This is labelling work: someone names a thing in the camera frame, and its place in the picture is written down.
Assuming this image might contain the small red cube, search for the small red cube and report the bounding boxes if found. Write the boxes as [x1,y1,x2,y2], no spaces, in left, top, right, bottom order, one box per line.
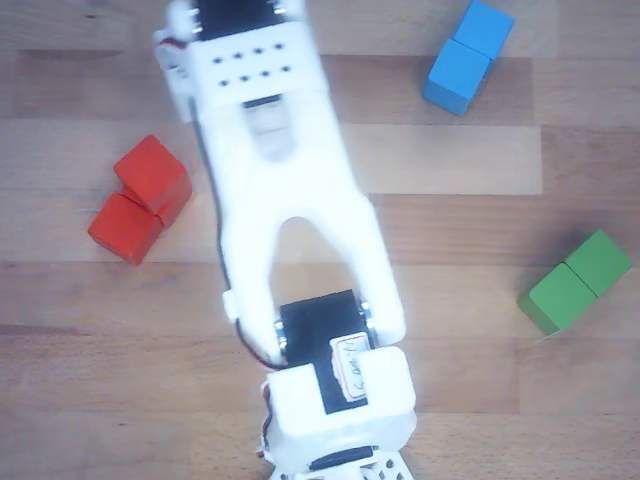
[112,134,194,227]

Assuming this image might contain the long red block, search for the long red block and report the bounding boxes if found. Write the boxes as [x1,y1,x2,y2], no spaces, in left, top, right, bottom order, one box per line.
[87,185,169,267]

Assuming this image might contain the long blue block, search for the long blue block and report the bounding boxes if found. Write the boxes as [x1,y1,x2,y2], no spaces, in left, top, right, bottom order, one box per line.
[422,0,516,117]

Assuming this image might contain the long green block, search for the long green block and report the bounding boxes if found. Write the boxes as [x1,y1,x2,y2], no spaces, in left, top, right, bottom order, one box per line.
[517,228,634,337]

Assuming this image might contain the white handwritten label sticker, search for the white handwritten label sticker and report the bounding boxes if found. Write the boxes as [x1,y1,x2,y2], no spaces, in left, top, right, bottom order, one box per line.
[329,335,371,404]

